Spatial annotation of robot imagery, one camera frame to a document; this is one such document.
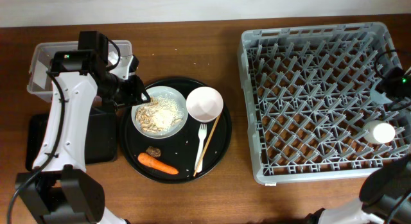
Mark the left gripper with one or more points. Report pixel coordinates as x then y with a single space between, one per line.
135 95

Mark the pink bowl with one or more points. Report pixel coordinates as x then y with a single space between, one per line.
204 104

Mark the blue cup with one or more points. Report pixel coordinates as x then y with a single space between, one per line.
379 97

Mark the cream cup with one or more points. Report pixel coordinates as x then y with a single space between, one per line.
379 132

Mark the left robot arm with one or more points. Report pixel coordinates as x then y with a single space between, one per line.
58 189

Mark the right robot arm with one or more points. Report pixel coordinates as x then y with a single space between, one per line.
385 194

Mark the grey dishwasher rack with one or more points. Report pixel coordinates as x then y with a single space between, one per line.
307 95

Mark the grey plate with food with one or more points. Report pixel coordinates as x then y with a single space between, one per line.
164 116

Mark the black rectangular tray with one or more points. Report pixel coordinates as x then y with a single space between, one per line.
100 143

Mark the brown food lump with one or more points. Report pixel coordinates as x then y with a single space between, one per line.
153 152

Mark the round black tray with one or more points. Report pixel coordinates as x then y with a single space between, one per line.
178 151

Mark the orange carrot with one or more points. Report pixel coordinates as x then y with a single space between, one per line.
151 162

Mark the white plastic fork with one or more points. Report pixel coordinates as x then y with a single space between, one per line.
202 132

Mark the clear plastic bin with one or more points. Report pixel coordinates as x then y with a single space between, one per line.
40 84

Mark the wooden chopstick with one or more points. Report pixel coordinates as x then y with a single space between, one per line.
207 144

